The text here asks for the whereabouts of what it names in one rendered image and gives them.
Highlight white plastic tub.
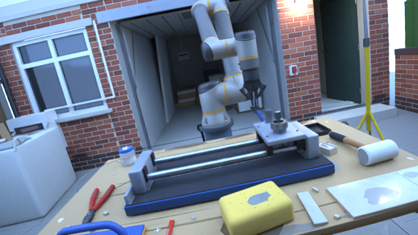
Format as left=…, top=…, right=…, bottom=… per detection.
left=0, top=110, right=78, bottom=228

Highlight white tin blue lid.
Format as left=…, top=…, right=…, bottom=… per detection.
left=118, top=145, right=137, bottom=168

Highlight orange cable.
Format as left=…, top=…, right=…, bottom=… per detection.
left=294, top=74, right=305, bottom=123

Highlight dark green door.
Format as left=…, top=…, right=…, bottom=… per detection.
left=317, top=0, right=362, bottom=104

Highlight blue handled tool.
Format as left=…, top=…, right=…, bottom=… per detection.
left=56, top=220, right=147, bottom=235

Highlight blue and grey breaker handle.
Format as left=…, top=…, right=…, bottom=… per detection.
left=255, top=108, right=274, bottom=124

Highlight grey scoring carriage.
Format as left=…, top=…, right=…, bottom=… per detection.
left=253, top=120, right=320, bottom=160

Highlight white rubber mallet wooden handle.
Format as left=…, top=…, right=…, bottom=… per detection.
left=329, top=131, right=400, bottom=166

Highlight small white box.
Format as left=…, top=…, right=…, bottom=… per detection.
left=318, top=141, right=338, bottom=157

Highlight yellow sponge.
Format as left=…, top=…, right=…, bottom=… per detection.
left=218, top=180, right=295, bottom=235

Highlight dark grey lock ring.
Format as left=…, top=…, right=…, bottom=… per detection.
left=270, top=118, right=289, bottom=134

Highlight black shallow tray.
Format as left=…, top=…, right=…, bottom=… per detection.
left=303, top=123, right=332, bottom=136

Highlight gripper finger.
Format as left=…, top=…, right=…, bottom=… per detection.
left=239, top=82, right=255, bottom=111
left=253, top=81, right=267, bottom=111

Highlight large white tile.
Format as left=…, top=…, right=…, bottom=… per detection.
left=326, top=171, right=418, bottom=219

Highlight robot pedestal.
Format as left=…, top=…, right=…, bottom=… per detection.
left=197, top=123, right=234, bottom=142

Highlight red handled tile nippers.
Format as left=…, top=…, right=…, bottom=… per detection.
left=82, top=183, right=116, bottom=225

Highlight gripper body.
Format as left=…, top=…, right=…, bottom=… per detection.
left=242, top=69, right=261, bottom=86

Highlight grey tile cutter blue base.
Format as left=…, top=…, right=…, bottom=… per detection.
left=123, top=120, right=336, bottom=217

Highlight narrow white tile strip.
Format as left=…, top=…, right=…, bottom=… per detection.
left=297, top=191, right=329, bottom=227

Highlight cardboard boxes stack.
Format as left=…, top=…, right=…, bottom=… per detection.
left=176, top=86, right=199, bottom=109

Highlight white wall pipe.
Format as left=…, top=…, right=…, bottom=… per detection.
left=92, top=20, right=117, bottom=100

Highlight white framed window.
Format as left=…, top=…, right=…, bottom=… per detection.
left=10, top=27, right=114, bottom=124

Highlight yellow tripod stand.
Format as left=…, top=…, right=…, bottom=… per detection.
left=356, top=0, right=386, bottom=141

